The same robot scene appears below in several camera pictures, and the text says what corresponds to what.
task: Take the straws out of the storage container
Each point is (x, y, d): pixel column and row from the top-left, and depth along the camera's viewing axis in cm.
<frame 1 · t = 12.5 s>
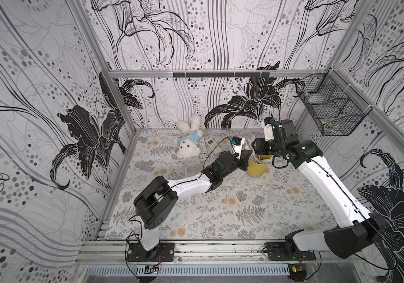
left hand: (252, 154, 80), fingers closed
right hand: (258, 141, 76), fingers open
yellow plastic cup: (256, 170, 95), point 5 cm above the table
white teddy bear blue shirt: (188, 148, 100), point 9 cm above the table
white remote control: (203, 150, 106), point 3 cm above the table
white remote with screen: (211, 143, 113), on the table

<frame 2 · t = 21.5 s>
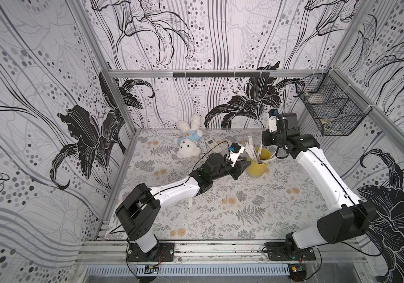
left hand: (248, 163, 76), fingers open
right hand: (268, 131, 80), fingers closed
the named things where they were.

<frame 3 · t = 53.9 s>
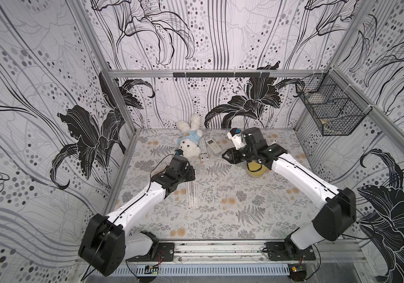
left hand: (194, 175, 85), fingers open
right hand: (226, 154, 81), fingers open
the named things where they were.

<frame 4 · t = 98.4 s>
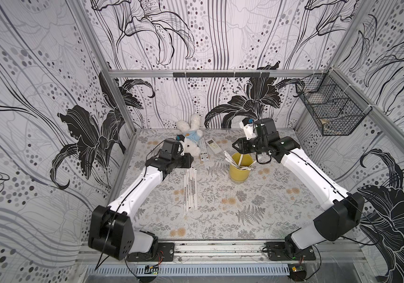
left hand: (193, 162, 84), fingers open
right hand: (237, 142, 79), fingers open
yellow plastic cup: (238, 174, 88), point 9 cm above the table
the other named things where they were.

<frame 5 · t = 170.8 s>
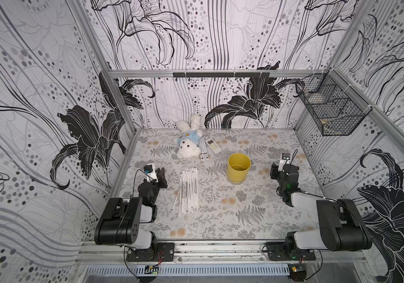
left hand: (163, 169, 90), fingers open
right hand: (281, 161, 92), fingers open
the named things where they were.

